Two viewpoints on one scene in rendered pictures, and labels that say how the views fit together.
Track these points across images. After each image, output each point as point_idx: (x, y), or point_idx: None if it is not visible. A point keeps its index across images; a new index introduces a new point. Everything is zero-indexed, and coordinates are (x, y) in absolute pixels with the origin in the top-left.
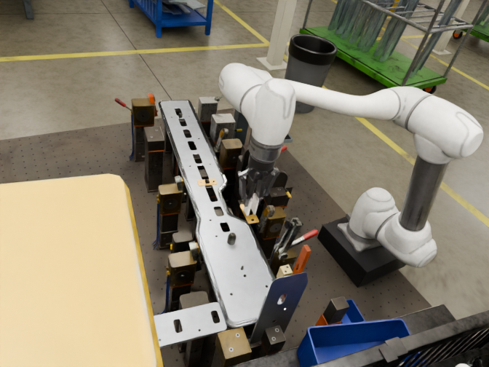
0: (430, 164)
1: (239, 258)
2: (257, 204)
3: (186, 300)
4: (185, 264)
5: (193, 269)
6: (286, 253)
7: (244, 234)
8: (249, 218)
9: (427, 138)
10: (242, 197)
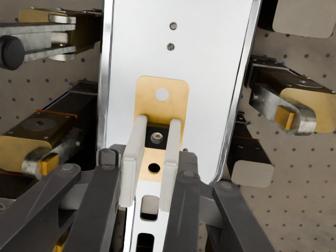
0: None
1: (162, 75)
2: (133, 142)
3: (321, 21)
4: (311, 93)
5: (284, 83)
6: (51, 17)
7: (119, 134)
8: (168, 108)
9: None
10: (236, 192)
